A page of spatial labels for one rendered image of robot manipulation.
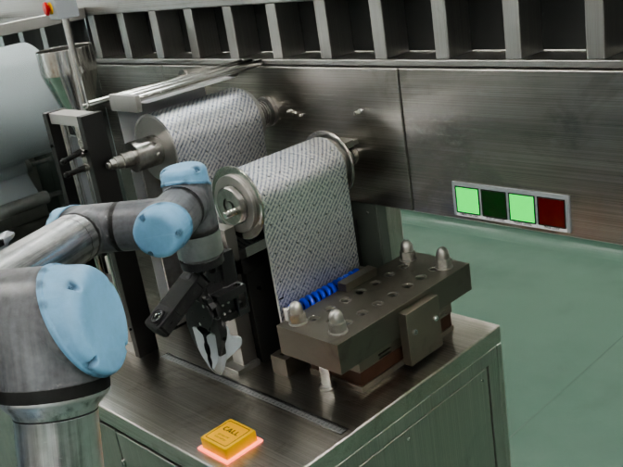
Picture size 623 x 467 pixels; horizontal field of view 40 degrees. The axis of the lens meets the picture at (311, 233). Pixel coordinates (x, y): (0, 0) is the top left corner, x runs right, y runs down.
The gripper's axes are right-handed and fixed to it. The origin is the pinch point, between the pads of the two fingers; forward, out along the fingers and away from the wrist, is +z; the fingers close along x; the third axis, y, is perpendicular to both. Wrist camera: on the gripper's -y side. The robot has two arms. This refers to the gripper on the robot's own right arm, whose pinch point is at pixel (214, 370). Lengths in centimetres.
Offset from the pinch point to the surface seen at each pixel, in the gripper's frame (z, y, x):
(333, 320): -0.9, 22.2, -6.9
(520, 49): -42, 57, -27
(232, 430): 12.6, 1.0, 0.1
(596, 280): 105, 259, 70
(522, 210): -13, 55, -26
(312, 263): -4.0, 34.4, 9.8
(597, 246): 101, 288, 85
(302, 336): 2.7, 19.5, -1.1
